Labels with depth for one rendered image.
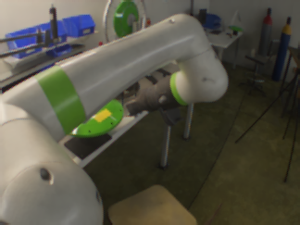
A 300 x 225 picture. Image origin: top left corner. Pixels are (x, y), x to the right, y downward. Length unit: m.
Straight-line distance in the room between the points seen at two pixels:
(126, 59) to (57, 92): 0.13
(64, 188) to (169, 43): 0.34
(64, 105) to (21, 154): 0.12
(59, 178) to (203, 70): 0.39
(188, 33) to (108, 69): 0.21
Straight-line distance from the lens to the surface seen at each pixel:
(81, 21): 1.92
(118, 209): 1.09
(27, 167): 0.19
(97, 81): 0.33
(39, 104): 0.30
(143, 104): 0.63
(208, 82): 0.48
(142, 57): 0.38
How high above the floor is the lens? 1.56
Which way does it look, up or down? 33 degrees down
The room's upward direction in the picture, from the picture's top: 2 degrees clockwise
